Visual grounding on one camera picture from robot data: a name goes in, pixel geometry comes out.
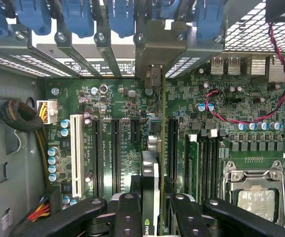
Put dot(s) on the black open PC case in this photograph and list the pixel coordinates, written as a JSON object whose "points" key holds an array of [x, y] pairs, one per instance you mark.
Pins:
{"points": [[243, 37]]}

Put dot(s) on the white expansion slot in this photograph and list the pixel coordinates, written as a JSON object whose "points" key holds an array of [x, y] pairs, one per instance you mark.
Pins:
{"points": [[77, 148]]}

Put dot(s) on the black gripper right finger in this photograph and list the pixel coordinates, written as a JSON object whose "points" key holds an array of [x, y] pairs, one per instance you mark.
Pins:
{"points": [[187, 217]]}

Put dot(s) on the silver CPU chip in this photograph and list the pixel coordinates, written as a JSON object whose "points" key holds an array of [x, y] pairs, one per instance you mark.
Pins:
{"points": [[256, 205]]}

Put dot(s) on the green RAM stick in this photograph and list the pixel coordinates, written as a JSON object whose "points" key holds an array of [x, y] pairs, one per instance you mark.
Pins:
{"points": [[192, 168]]}

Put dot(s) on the metal CPU socket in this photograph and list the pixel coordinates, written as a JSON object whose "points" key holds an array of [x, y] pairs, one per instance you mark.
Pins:
{"points": [[256, 174]]}

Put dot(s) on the black long expansion slot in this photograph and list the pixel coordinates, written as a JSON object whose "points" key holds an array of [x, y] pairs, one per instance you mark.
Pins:
{"points": [[173, 153], [116, 160], [98, 160]]}

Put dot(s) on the metal slot cover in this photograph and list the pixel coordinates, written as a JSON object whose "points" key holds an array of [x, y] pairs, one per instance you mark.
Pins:
{"points": [[103, 43], [63, 42], [21, 40]]}

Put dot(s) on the green motherboard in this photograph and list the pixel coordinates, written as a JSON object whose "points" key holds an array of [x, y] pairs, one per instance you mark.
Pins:
{"points": [[122, 98]]}

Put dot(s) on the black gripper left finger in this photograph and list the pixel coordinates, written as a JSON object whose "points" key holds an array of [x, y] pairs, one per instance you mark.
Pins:
{"points": [[130, 217]]}

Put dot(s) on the black RAM slot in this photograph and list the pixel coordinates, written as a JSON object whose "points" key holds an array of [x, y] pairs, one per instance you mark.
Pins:
{"points": [[212, 168], [203, 168]]}

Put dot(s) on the black short expansion slot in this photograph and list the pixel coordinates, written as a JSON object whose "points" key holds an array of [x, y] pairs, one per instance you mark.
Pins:
{"points": [[135, 130]]}

